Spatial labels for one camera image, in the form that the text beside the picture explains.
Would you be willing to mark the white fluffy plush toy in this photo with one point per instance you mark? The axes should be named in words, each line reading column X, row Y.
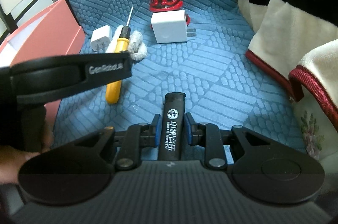
column 136, row 48

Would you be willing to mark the small white charger plug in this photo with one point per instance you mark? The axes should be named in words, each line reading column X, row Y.
column 101, row 38

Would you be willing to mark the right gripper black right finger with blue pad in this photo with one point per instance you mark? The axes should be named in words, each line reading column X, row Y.
column 206, row 135

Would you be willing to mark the cream blanket red trim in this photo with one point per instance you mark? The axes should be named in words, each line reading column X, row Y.
column 299, row 51

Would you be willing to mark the person's left hand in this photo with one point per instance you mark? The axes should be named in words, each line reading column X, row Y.
column 12, row 160

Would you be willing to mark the black lighter white print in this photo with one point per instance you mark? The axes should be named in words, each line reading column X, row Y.
column 170, row 146

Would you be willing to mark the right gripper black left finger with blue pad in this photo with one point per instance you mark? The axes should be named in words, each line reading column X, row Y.
column 134, row 139

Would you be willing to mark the large white power adapter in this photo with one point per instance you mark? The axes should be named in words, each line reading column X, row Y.
column 170, row 26

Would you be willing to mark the blue textured sofa cover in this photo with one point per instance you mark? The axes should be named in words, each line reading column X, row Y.
column 221, row 86

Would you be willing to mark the pink cardboard box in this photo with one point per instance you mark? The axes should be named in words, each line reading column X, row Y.
column 53, row 31

